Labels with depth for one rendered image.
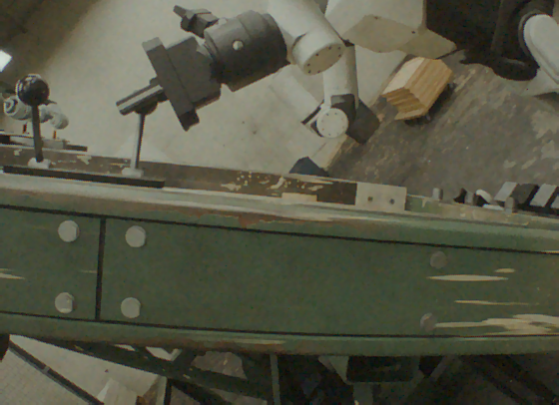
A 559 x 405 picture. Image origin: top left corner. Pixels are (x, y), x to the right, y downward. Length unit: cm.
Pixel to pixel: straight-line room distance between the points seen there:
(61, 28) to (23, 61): 65
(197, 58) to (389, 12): 42
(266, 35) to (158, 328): 37
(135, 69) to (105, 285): 597
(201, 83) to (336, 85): 63
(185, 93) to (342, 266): 31
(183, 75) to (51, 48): 602
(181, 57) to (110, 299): 33
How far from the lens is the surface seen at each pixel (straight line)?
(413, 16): 88
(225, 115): 614
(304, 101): 117
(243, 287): 34
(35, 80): 57
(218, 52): 57
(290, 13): 60
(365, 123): 536
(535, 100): 121
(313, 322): 36
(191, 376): 144
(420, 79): 413
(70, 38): 653
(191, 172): 99
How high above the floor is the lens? 133
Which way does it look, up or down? 11 degrees down
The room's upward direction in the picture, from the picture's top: 51 degrees counter-clockwise
